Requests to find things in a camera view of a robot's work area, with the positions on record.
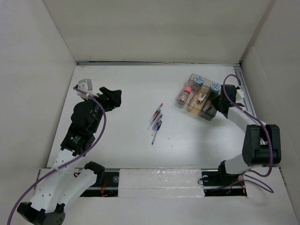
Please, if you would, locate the aluminium rail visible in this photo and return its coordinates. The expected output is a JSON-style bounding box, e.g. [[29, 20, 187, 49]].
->
[[234, 62, 272, 166], [77, 61, 240, 67]]

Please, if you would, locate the teal capped pen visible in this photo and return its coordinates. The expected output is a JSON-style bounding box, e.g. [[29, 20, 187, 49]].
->
[[148, 112, 161, 130]]

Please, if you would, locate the front mounting rail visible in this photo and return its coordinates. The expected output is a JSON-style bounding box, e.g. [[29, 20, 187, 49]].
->
[[82, 168, 247, 198]]

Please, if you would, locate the back aluminium rail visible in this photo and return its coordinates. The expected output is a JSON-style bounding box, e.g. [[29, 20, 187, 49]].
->
[[77, 61, 240, 67]]

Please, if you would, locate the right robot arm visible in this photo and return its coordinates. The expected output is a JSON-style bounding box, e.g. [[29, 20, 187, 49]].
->
[[203, 84, 282, 186]]

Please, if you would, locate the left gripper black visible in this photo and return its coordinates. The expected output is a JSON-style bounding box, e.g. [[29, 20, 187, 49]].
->
[[83, 87, 120, 133]]

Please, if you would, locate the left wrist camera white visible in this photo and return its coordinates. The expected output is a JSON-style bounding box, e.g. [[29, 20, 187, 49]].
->
[[75, 79, 98, 99]]

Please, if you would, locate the blue long pen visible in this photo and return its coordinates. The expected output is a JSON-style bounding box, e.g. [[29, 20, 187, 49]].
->
[[151, 126, 160, 145]]

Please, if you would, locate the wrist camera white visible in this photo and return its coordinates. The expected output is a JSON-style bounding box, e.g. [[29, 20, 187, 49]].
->
[[75, 79, 98, 99], [236, 88, 245, 102]]

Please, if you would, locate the clear desk organizer box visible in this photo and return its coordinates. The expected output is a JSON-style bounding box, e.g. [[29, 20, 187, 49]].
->
[[175, 74, 220, 121]]

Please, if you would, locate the pink capped pencil tube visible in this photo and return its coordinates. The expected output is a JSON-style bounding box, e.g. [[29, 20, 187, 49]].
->
[[177, 86, 192, 104]]

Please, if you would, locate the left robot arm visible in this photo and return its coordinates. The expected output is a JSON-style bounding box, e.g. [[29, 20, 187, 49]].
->
[[17, 85, 122, 225]]

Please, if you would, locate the pink capped red pen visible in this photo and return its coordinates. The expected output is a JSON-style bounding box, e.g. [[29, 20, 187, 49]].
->
[[149, 103, 163, 122]]

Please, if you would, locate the right aluminium rail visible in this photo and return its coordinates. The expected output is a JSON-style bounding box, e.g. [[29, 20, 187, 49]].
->
[[234, 62, 272, 166]]

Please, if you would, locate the blue round jar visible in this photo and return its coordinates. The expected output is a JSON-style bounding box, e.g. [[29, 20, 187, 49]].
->
[[193, 75, 205, 87], [210, 82, 221, 93]]

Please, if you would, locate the pink white stapler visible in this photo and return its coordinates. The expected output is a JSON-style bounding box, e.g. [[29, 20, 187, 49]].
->
[[197, 93, 207, 104]]

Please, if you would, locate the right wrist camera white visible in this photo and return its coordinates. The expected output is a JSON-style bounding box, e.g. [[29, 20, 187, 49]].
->
[[236, 88, 245, 102]]

